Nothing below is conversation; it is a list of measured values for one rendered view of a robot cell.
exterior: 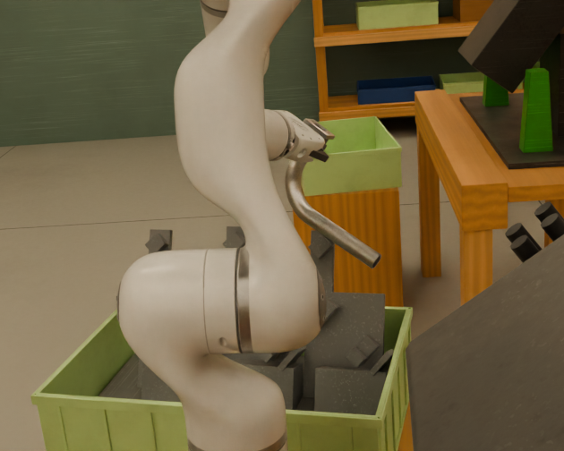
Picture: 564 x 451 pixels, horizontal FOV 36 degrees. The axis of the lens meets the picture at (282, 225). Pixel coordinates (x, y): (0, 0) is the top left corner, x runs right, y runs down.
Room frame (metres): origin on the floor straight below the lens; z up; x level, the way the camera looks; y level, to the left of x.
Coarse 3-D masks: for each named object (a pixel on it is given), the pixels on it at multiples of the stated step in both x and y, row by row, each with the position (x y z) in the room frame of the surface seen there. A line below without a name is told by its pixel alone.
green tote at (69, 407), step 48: (96, 336) 1.58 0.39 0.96; (384, 336) 1.59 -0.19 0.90; (48, 384) 1.40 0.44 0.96; (96, 384) 1.56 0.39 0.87; (384, 384) 1.30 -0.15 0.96; (48, 432) 1.36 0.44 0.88; (96, 432) 1.33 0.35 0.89; (144, 432) 1.31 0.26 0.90; (288, 432) 1.24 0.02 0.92; (336, 432) 1.22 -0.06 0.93; (384, 432) 1.23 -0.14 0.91
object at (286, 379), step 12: (228, 228) 1.62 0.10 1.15; (240, 228) 1.61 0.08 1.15; (228, 240) 1.59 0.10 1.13; (240, 240) 1.58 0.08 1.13; (240, 360) 1.51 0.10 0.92; (252, 360) 1.51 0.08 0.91; (276, 360) 1.51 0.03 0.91; (264, 372) 1.45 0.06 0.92; (276, 372) 1.45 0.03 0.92; (288, 372) 1.44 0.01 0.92; (300, 372) 1.47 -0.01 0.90; (288, 384) 1.43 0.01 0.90; (300, 384) 1.47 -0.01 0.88; (288, 396) 1.43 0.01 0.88; (300, 396) 1.46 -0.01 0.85; (288, 408) 1.42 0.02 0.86
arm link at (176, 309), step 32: (160, 256) 0.92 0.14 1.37; (192, 256) 0.91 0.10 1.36; (224, 256) 0.91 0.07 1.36; (128, 288) 0.89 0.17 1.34; (160, 288) 0.88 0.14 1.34; (192, 288) 0.87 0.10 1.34; (224, 288) 0.87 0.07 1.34; (128, 320) 0.88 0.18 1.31; (160, 320) 0.86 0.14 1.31; (192, 320) 0.86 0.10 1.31; (224, 320) 0.86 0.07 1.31; (160, 352) 0.86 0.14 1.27; (192, 352) 0.87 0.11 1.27; (224, 352) 0.88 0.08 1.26; (192, 384) 0.87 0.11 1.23; (224, 384) 0.89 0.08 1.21; (256, 384) 0.91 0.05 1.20; (192, 416) 0.88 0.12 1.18; (224, 416) 0.86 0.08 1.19; (256, 416) 0.87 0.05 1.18; (192, 448) 0.89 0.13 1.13; (224, 448) 0.86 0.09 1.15; (256, 448) 0.86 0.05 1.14
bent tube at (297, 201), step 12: (312, 120) 1.59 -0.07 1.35; (324, 132) 1.55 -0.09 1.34; (288, 168) 1.57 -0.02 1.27; (300, 168) 1.56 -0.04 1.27; (288, 180) 1.56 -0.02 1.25; (300, 180) 1.57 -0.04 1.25; (288, 192) 1.56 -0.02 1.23; (300, 192) 1.55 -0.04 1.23; (300, 204) 1.54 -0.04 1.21; (300, 216) 1.54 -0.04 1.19; (312, 216) 1.52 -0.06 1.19; (324, 228) 1.51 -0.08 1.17; (336, 228) 1.50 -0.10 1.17; (336, 240) 1.49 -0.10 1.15; (348, 240) 1.48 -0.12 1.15; (360, 252) 1.46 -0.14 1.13; (372, 252) 1.46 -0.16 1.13; (372, 264) 1.45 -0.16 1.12
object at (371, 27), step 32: (320, 0) 6.82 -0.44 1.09; (384, 0) 7.23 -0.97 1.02; (416, 0) 7.21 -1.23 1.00; (480, 0) 6.80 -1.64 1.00; (320, 32) 6.82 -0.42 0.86; (352, 32) 6.81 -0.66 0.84; (384, 32) 6.75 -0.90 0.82; (416, 32) 6.72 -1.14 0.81; (448, 32) 6.70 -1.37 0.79; (320, 64) 6.82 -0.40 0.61; (320, 96) 6.82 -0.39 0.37; (352, 96) 7.23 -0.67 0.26; (384, 96) 6.85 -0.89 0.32
